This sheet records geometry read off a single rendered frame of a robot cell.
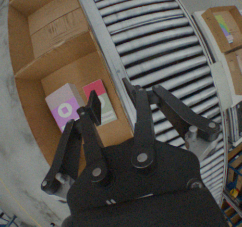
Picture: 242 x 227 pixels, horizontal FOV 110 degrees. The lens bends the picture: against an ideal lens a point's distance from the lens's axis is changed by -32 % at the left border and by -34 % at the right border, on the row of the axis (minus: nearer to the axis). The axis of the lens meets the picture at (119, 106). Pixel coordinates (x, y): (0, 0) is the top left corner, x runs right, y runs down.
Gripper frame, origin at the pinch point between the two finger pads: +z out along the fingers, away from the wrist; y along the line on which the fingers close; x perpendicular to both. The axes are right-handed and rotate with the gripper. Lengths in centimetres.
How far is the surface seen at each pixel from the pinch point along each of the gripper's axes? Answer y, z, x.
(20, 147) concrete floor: -170, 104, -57
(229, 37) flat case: 82, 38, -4
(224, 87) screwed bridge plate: 64, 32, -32
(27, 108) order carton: -28.4, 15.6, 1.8
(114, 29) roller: 11, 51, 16
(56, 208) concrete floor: -184, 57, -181
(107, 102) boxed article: -4.1, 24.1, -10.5
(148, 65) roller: 19.4, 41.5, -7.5
